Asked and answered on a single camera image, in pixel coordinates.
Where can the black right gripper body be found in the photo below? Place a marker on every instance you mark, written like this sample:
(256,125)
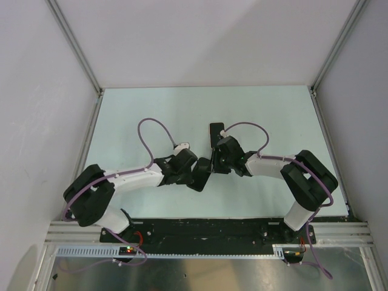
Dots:
(220,164)

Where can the aluminium corner post left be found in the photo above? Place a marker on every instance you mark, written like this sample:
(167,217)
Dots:
(72,41)

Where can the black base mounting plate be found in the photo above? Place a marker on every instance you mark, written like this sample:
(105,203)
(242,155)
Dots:
(214,235)

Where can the black smartphone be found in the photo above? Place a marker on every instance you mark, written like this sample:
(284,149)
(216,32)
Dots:
(216,130)

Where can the grey slotted cable duct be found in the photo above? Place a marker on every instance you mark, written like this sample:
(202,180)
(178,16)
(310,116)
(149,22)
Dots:
(272,252)

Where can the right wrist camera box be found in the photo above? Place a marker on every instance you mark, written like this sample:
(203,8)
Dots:
(223,133)

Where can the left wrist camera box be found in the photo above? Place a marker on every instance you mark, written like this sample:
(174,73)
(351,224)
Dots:
(181,146)

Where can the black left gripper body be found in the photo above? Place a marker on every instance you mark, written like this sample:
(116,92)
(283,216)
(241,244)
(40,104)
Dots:
(185,177)

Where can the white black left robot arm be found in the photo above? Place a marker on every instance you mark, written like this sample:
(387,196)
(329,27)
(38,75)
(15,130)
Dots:
(89,196)

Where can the black phone case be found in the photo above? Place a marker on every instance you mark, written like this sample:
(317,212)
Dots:
(200,174)

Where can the aluminium corner post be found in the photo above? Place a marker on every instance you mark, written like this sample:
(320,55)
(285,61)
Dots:
(72,41)
(345,32)

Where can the aluminium corner post right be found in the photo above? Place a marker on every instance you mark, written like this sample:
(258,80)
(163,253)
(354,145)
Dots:
(345,32)

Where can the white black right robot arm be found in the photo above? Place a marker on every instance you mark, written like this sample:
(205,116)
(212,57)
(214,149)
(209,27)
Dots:
(309,180)

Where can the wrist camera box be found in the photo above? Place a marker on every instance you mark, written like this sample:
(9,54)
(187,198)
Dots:
(181,146)
(223,133)

